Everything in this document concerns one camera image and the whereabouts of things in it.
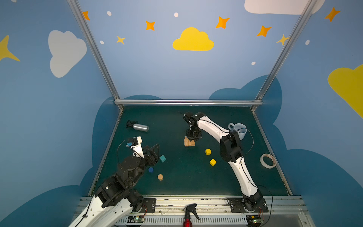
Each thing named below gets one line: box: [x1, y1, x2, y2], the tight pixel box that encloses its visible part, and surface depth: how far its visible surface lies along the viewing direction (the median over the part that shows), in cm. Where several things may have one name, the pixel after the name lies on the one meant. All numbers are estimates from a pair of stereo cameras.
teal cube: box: [159, 154, 167, 163], surface depth 92 cm
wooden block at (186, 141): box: [183, 136, 189, 148], surface depth 98 cm
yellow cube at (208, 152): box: [205, 148, 212, 156], surface depth 95 cm
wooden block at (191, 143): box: [188, 139, 196, 147], surface depth 100 cm
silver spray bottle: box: [126, 120, 150, 132], surface depth 106 cm
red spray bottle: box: [180, 203, 200, 227], surface depth 72 cm
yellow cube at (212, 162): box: [209, 158, 217, 167], surface depth 90 cm
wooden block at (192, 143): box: [188, 139, 196, 147], surface depth 100 cm
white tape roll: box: [259, 153, 277, 169], surface depth 92 cm
